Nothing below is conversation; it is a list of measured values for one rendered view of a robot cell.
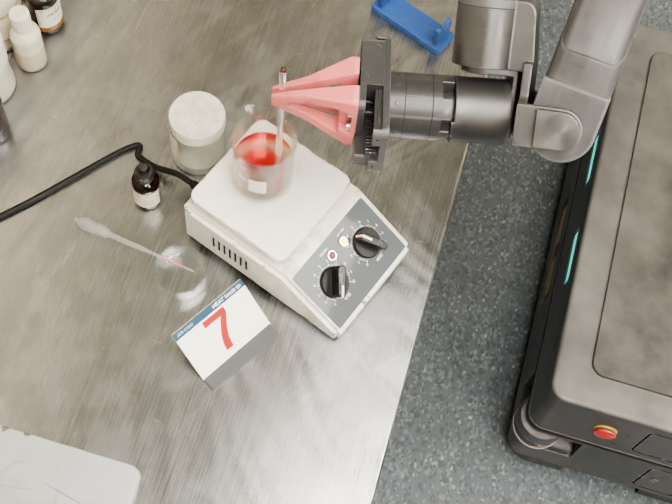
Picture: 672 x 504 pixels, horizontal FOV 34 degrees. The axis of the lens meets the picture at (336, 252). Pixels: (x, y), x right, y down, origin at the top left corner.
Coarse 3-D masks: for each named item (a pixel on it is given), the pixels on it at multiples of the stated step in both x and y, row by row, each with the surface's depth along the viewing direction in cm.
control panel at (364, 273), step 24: (360, 216) 114; (336, 240) 112; (384, 240) 115; (312, 264) 111; (336, 264) 112; (360, 264) 113; (384, 264) 115; (312, 288) 110; (360, 288) 113; (336, 312) 111
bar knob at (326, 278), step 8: (328, 272) 111; (336, 272) 110; (344, 272) 110; (320, 280) 111; (328, 280) 111; (336, 280) 110; (344, 280) 110; (328, 288) 111; (336, 288) 110; (344, 288) 110; (328, 296) 111; (336, 296) 110; (344, 296) 110
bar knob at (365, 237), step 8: (360, 232) 113; (368, 232) 114; (376, 232) 114; (360, 240) 112; (368, 240) 112; (376, 240) 112; (360, 248) 113; (368, 248) 113; (376, 248) 113; (384, 248) 113; (368, 256) 113
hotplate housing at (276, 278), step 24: (360, 192) 114; (192, 216) 112; (336, 216) 113; (216, 240) 113; (240, 240) 110; (312, 240) 111; (240, 264) 113; (264, 264) 110; (288, 264) 110; (264, 288) 114; (288, 288) 110; (312, 312) 111; (336, 336) 113
